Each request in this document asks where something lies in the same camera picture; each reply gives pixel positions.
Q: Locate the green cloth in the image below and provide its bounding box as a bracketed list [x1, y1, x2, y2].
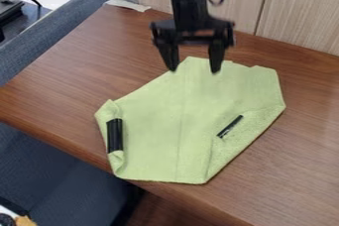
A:
[92, 56, 287, 185]

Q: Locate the black device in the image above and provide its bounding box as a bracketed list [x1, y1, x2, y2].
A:
[0, 0, 27, 29]

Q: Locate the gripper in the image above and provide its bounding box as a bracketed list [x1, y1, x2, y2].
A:
[148, 0, 236, 75]

